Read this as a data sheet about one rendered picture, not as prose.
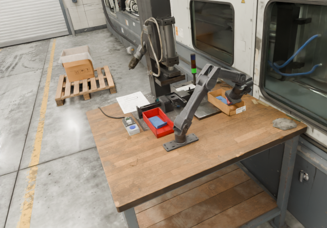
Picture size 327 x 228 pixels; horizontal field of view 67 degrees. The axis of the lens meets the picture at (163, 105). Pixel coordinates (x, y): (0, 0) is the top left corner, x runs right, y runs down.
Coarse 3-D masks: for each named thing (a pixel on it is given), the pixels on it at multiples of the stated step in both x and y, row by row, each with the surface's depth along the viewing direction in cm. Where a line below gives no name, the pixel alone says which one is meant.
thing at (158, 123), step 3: (153, 117) 166; (156, 117) 165; (150, 120) 163; (159, 120) 162; (153, 123) 159; (156, 123) 159; (159, 123) 158; (162, 123) 153; (165, 123) 155; (156, 126) 156; (159, 126) 153; (162, 126) 155
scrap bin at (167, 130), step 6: (156, 108) 166; (144, 114) 161; (150, 114) 166; (156, 114) 168; (162, 114) 162; (144, 120) 164; (162, 120) 162; (168, 120) 153; (150, 126) 153; (168, 126) 155; (156, 132) 144; (162, 132) 145; (168, 132) 147
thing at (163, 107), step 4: (188, 96) 172; (160, 100) 173; (176, 100) 170; (180, 100) 171; (188, 100) 174; (164, 104) 167; (168, 104) 168; (180, 104) 177; (184, 104) 174; (164, 108) 169; (168, 108) 170; (172, 108) 171
